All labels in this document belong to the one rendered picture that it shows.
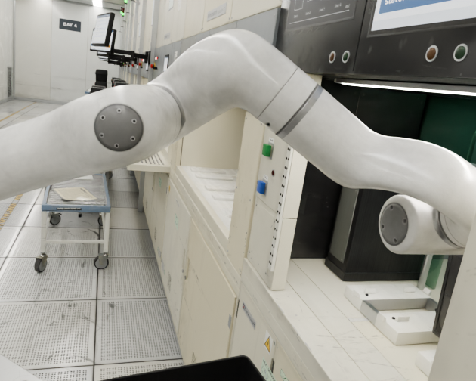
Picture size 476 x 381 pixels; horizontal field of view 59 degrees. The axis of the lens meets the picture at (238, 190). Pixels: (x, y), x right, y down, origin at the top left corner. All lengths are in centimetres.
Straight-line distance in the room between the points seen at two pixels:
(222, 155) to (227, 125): 18
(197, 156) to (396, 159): 201
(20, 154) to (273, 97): 35
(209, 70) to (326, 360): 59
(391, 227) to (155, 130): 35
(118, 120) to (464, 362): 46
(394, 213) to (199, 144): 195
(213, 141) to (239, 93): 195
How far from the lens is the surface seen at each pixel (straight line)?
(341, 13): 88
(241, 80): 56
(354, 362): 91
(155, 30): 409
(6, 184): 68
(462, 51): 60
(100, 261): 306
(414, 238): 61
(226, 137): 253
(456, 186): 57
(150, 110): 54
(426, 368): 94
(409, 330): 101
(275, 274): 107
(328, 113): 57
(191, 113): 65
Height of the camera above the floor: 136
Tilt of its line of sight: 14 degrees down
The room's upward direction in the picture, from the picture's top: 8 degrees clockwise
